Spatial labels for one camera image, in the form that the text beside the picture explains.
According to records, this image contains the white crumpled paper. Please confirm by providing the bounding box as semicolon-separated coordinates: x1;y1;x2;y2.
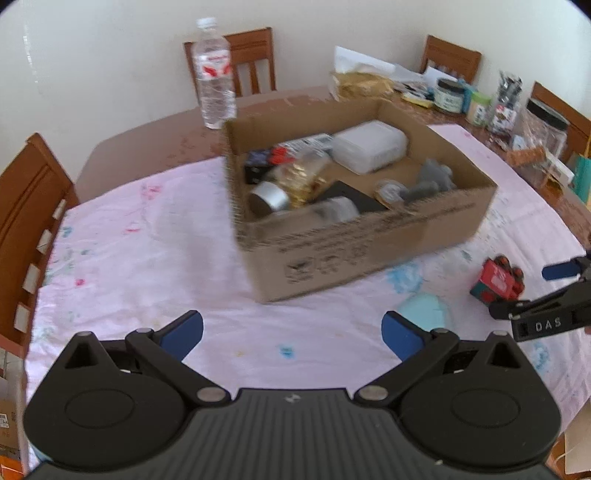
333;45;407;77

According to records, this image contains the brown wooden chair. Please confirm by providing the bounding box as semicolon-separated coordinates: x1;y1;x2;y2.
530;80;591;154
420;34;482;86
184;27;277;109
0;133;79;356

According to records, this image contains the brown cardboard box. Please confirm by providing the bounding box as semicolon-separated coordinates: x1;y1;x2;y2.
223;98;498;304

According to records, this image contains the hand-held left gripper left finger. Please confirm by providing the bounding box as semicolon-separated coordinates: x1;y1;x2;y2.
53;310;232;407

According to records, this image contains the teal box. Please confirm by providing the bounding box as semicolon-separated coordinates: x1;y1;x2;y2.
573;154;591;204

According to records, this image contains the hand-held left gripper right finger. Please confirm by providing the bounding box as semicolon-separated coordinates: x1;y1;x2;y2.
353;310;532;407

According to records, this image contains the small grey toy figure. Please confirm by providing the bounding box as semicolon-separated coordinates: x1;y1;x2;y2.
402;181;439;204

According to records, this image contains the yellow snack bag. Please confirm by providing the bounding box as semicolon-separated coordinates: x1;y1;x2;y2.
329;69;395;101

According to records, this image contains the white label card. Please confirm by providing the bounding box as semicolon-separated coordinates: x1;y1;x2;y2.
277;134;335;155

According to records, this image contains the large grey toy figure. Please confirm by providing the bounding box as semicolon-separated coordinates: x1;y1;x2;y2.
418;158;458;192

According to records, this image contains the red toy truck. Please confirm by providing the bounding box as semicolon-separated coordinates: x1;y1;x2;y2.
470;257;526;305

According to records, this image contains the pen holder with pens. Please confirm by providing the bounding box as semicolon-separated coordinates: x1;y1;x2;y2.
489;70;525;134

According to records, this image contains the dark labelled jar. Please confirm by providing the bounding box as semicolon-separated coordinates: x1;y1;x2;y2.
434;78;465;115

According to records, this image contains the green lidded container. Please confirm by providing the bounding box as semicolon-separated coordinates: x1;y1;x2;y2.
466;90;492;127

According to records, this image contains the black square plate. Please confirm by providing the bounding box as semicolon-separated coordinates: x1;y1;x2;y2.
318;180;389;215

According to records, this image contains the teal round soft pad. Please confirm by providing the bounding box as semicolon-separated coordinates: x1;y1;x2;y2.
398;294;452;334

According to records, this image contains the clear plastic water bottle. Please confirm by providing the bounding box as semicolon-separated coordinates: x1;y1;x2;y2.
194;17;238;131

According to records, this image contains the small white carton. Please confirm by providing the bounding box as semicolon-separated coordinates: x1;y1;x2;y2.
545;154;575;185

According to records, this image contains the white plastic box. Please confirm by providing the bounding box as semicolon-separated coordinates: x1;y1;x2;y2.
331;120;409;174

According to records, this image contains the cardboard box on floor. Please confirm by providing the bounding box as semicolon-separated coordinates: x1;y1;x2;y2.
0;374;24;462

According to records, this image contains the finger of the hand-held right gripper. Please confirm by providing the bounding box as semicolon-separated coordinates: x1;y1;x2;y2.
542;255;591;282
488;285;578;320

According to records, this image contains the silver-lidded jar of gold pins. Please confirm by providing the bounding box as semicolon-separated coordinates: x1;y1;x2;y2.
249;150;334;217

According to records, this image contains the pink floral tablecloth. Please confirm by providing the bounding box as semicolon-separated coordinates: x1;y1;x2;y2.
25;124;591;472

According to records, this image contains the clear plastic jar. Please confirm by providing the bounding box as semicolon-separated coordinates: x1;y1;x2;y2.
305;196;361;223

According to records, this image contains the large clear black-lidded jar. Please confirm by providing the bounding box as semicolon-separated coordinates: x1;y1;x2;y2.
512;98;570;178

